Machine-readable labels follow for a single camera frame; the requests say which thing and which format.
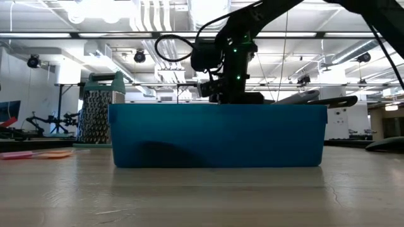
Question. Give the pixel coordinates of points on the grey-blue silicone spoon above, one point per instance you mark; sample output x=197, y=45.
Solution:
x=300, y=97

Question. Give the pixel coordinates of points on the black background robot arm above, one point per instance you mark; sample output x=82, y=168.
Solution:
x=52, y=119

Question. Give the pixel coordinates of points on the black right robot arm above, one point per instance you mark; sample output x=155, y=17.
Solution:
x=252, y=15

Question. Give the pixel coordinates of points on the black ceiling spotlight cluster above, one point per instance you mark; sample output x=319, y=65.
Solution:
x=303, y=79

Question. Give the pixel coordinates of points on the teal plastic bin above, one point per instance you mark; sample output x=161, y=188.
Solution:
x=221, y=135

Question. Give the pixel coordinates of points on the grey background crossbar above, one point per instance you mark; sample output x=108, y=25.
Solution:
x=151, y=84

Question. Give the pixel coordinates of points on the black overhead light beam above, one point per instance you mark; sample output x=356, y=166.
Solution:
x=320, y=35

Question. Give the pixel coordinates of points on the black ceiling dome fixture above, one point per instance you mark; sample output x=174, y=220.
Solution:
x=139, y=56
x=364, y=57
x=33, y=61

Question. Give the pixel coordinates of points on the dark background workbench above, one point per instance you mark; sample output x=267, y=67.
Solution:
x=350, y=142

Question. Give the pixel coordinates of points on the lit rectangular lamp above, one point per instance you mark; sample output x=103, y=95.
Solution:
x=391, y=107

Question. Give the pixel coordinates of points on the dark rounded mound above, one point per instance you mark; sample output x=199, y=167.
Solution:
x=388, y=144

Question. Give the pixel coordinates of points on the black upright pole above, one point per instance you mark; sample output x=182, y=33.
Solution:
x=60, y=101

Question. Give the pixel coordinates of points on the dark background table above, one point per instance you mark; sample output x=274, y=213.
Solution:
x=31, y=143

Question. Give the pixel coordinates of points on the red background object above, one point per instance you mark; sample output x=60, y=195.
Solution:
x=9, y=122

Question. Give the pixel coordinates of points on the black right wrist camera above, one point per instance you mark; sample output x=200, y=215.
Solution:
x=211, y=88

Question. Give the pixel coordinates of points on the silver ventilation duct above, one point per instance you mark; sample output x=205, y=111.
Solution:
x=208, y=9

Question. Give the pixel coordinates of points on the blue wall screen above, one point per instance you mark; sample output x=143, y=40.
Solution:
x=9, y=110

